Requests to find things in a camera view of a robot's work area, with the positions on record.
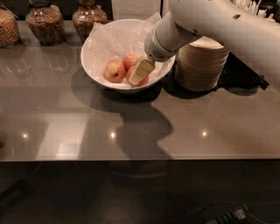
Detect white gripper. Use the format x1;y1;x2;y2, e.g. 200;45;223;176
129;21;178;85

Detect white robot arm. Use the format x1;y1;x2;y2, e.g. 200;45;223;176
129;0;280;90

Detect left red yellow apple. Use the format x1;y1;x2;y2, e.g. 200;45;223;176
104;59;126;83

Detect white bowl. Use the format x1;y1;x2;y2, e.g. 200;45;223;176
80;18;177;95

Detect white tissue paper liner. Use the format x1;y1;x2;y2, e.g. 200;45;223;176
87;11;172;87

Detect front stack of paper bowls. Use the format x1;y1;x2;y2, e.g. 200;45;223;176
175;37;229;92

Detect right glass jar of cereal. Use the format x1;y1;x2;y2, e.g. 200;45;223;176
72;0;108;42

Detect glass jar of cereal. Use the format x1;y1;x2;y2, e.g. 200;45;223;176
72;0;108;42
25;0;65;46
0;3;20;48

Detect black condiment caddy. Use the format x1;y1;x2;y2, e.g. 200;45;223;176
217;52;270;91

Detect middle glass jar of cereal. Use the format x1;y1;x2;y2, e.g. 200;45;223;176
25;0;65;46

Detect white packets in caddy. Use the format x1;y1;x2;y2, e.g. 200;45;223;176
230;0;276;22

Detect left glass jar of cereal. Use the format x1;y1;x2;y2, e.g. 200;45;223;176
0;3;20;48

